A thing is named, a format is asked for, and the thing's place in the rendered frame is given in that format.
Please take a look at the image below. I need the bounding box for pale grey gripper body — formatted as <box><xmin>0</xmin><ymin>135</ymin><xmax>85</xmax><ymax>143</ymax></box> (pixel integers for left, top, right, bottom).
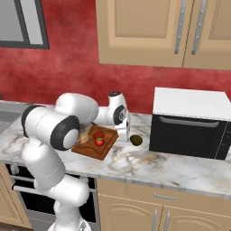
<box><xmin>116</xmin><ymin>118</ymin><xmax>132</xmax><ymax>143</ymax></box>

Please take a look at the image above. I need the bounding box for dark green avocado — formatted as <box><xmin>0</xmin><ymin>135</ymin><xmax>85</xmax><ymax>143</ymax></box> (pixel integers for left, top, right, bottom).
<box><xmin>129</xmin><ymin>134</ymin><xmax>143</xmax><ymax>147</ymax></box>

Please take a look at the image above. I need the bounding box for brown wooden cutting board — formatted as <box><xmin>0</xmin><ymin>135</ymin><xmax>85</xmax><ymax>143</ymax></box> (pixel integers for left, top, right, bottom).
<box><xmin>71</xmin><ymin>125</ymin><xmax>120</xmax><ymax>162</ymax></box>

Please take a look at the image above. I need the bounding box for red bell pepper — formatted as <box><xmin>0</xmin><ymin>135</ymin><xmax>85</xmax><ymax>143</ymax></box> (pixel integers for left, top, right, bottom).
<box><xmin>92</xmin><ymin>131</ymin><xmax>106</xmax><ymax>140</ymax></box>

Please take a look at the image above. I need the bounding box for red tomato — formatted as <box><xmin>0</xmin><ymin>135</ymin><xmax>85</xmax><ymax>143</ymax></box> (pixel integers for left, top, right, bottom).
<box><xmin>95</xmin><ymin>137</ymin><xmax>106</xmax><ymax>147</ymax></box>

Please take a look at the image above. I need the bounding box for tan onion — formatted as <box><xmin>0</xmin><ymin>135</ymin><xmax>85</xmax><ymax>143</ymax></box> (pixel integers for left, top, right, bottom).
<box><xmin>79</xmin><ymin>132</ymin><xmax>91</xmax><ymax>145</ymax></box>

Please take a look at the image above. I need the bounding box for black and white microwave oven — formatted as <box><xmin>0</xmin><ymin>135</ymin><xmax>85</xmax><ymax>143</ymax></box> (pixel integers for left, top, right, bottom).
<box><xmin>148</xmin><ymin>87</ymin><xmax>231</xmax><ymax>162</ymax></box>

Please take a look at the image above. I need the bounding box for beige base cupboard door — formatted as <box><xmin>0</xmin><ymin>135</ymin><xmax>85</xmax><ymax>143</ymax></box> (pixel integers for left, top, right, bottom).
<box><xmin>97</xmin><ymin>194</ymin><xmax>163</xmax><ymax>231</ymax></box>
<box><xmin>159</xmin><ymin>205</ymin><xmax>231</xmax><ymax>231</ymax></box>

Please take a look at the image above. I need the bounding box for beige drawer front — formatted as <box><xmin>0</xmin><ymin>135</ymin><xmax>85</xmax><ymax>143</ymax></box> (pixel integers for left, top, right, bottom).
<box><xmin>96</xmin><ymin>177</ymin><xmax>231</xmax><ymax>218</ymax></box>

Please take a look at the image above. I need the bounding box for grey steel sink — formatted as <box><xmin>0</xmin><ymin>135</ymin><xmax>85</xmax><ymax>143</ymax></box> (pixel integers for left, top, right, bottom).
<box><xmin>0</xmin><ymin>109</ymin><xmax>24</xmax><ymax>135</ymax></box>

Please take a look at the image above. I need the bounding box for beige base cupboard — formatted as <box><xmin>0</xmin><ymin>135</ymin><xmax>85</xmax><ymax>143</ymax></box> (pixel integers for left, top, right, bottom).
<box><xmin>0</xmin><ymin>162</ymin><xmax>33</xmax><ymax>230</ymax></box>

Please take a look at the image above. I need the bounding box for grey framed window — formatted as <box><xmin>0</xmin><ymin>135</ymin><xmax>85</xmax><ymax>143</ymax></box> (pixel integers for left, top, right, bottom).
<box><xmin>0</xmin><ymin>0</ymin><xmax>51</xmax><ymax>51</ymax></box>

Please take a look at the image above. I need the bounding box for grey microwave door handle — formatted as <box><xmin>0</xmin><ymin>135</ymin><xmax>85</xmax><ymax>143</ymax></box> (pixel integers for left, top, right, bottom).
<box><xmin>158</xmin><ymin>115</ymin><xmax>221</xmax><ymax>129</ymax></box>

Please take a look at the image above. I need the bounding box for grey drawer handle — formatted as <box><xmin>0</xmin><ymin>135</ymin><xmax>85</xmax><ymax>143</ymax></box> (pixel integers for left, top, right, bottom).
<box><xmin>153</xmin><ymin>192</ymin><xmax>179</xmax><ymax>201</ymax></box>

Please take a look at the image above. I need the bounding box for grey base cupboard handle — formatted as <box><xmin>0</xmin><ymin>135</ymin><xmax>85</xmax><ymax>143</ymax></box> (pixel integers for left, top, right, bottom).
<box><xmin>162</xmin><ymin>210</ymin><xmax>171</xmax><ymax>231</ymax></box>
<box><xmin>151</xmin><ymin>208</ymin><xmax>159</xmax><ymax>231</ymax></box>

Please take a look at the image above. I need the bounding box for beige wall cupboard door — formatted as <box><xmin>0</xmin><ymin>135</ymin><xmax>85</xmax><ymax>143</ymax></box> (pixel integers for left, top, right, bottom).
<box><xmin>182</xmin><ymin>0</ymin><xmax>231</xmax><ymax>71</ymax></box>
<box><xmin>95</xmin><ymin>0</ymin><xmax>189</xmax><ymax>69</ymax></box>

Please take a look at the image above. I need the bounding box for grey oven door handle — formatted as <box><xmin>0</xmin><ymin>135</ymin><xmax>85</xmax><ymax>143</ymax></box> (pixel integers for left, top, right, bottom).
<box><xmin>11</xmin><ymin>176</ymin><xmax>98</xmax><ymax>195</ymax></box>

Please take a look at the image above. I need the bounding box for grey cupboard door handle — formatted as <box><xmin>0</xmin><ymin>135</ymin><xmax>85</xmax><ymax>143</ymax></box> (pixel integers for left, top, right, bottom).
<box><xmin>173</xmin><ymin>0</ymin><xmax>188</xmax><ymax>55</ymax></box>
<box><xmin>190</xmin><ymin>0</ymin><xmax>208</xmax><ymax>56</ymax></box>

